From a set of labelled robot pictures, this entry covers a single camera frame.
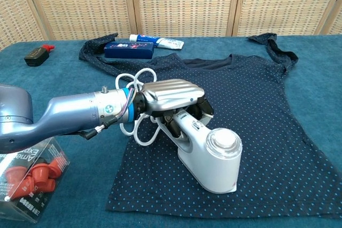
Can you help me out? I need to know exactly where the clear plastic coffee capsule box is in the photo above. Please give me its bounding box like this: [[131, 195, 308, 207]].
[[0, 136, 71, 224]]

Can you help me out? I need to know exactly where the dark blue polka dot shirt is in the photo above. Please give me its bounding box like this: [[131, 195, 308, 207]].
[[78, 33, 342, 219]]

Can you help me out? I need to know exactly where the red coffee capsule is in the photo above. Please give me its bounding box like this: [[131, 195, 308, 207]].
[[40, 178, 57, 194], [48, 158, 67, 179], [5, 166, 27, 186], [18, 177, 35, 196], [31, 162, 52, 183]]

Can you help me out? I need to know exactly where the dark blue toothpaste box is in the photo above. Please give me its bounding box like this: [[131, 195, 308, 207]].
[[103, 41, 155, 60]]

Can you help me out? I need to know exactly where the woven wooden screen panel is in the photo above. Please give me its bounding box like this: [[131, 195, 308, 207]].
[[21, 0, 138, 41], [0, 0, 45, 51], [232, 0, 342, 37], [315, 0, 342, 36], [129, 0, 244, 38]]

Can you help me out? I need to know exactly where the black bottle with red cap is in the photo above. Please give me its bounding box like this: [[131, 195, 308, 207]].
[[24, 44, 56, 67]]

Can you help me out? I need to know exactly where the teal velvet tablecloth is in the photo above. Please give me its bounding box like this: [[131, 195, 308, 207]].
[[0, 34, 342, 228]]

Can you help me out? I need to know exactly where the white and blue toothpaste tube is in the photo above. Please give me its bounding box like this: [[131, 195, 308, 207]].
[[129, 34, 185, 50]]

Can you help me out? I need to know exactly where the silver and black left robot hand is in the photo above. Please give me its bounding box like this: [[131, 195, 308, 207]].
[[136, 78, 214, 139]]

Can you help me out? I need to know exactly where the white handheld garment steamer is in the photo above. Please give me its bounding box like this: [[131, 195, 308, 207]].
[[149, 106, 243, 194]]

